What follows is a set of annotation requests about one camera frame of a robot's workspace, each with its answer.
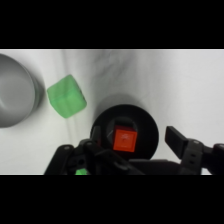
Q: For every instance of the grey bowl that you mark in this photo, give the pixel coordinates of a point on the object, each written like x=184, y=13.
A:
x=15, y=91

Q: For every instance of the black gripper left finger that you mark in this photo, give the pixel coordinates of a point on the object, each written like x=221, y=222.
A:
x=96, y=143

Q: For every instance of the green cube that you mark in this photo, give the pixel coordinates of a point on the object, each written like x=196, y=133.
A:
x=81, y=172
x=66, y=96

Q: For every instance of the black bowl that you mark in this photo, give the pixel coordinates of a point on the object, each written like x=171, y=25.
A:
x=148, y=130

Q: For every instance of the red cube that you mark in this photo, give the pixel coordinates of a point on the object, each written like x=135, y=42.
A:
x=125, y=140

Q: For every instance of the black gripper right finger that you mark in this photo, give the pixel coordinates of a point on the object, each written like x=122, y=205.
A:
x=178, y=141

